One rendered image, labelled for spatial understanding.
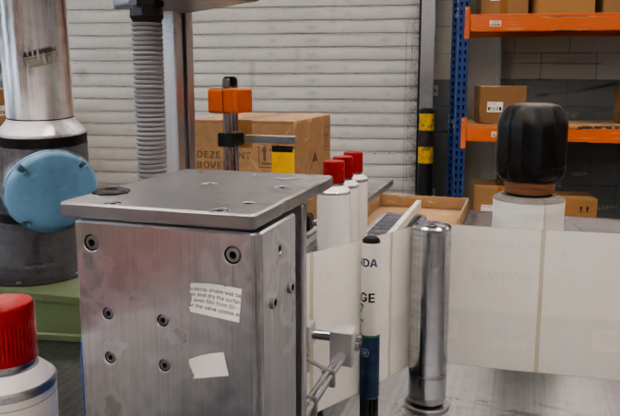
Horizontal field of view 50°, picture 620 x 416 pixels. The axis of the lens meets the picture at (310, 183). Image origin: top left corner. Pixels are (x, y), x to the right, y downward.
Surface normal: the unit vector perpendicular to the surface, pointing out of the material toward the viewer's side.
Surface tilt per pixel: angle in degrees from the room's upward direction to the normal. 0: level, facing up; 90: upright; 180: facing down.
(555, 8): 91
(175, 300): 90
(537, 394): 0
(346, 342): 90
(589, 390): 0
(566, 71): 90
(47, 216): 100
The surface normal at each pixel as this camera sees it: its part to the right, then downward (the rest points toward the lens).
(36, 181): 0.50, 0.33
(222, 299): -0.31, 0.15
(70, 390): 0.00, -0.99
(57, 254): 0.73, -0.13
